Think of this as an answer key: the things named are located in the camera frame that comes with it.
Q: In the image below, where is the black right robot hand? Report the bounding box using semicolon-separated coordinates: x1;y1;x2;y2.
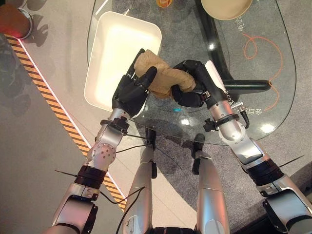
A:
171;59;227;108

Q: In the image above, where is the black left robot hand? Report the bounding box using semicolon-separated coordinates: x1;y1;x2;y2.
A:
112;48;158;118

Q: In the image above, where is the tan cleaning cloth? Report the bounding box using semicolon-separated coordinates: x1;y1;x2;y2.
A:
134;49;197;99

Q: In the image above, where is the white rectangular basket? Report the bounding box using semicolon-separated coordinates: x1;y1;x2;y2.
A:
83;11;162;112

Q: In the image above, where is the black table base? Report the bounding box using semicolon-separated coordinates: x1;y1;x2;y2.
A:
194;0;272;93

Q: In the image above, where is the beige round bowl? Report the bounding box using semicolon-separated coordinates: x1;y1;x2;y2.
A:
200;0;254;20

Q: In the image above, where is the yellow black hazard tape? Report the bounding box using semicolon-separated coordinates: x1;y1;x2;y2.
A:
3;33;127;212

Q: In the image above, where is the silver left robot leg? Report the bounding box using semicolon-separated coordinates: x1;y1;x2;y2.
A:
121;128;158;234

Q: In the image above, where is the silver robot leg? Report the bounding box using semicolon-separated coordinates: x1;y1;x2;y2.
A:
191;133;231;234
121;128;158;234

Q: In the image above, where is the silver right robot leg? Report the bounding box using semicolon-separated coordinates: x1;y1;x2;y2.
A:
191;133;231;234

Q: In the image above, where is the brown round stool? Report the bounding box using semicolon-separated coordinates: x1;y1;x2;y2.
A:
0;2;34;39

